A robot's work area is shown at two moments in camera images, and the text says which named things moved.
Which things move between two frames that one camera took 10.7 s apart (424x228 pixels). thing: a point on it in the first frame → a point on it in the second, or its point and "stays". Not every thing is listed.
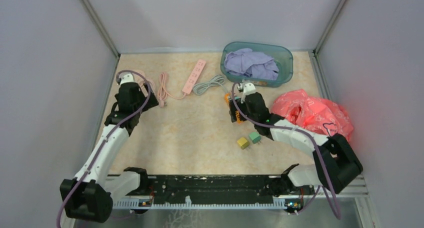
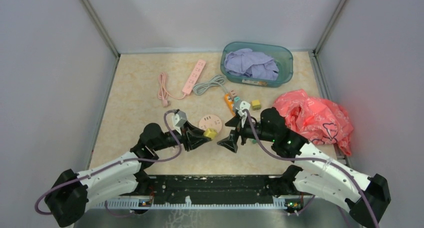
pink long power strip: [162, 93] stays
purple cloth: [246, 62] stays
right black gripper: [232, 112] → [230, 142]
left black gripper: [151, 102] → [187, 137]
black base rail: [210, 192] stays
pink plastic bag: [324, 116] stays
